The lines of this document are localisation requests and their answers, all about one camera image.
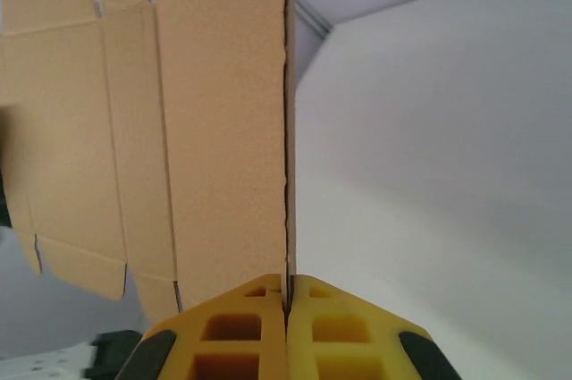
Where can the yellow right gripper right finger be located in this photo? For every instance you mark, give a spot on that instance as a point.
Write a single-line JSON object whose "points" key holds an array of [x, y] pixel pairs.
{"points": [[348, 353]]}

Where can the aluminium frame post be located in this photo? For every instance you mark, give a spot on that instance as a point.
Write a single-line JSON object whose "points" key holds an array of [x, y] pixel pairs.
{"points": [[315, 17]]}

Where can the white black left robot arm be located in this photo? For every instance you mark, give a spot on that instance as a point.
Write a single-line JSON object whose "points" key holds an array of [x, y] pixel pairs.
{"points": [[114, 348]]}

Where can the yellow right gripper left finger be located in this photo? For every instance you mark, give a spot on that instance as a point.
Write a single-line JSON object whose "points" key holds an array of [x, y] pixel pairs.
{"points": [[232, 353]]}

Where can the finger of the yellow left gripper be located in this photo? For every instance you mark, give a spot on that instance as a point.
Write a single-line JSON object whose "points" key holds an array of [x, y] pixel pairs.
{"points": [[4, 192]]}

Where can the brown cardboard paper box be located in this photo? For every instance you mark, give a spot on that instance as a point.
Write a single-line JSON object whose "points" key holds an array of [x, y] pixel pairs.
{"points": [[201, 129]]}

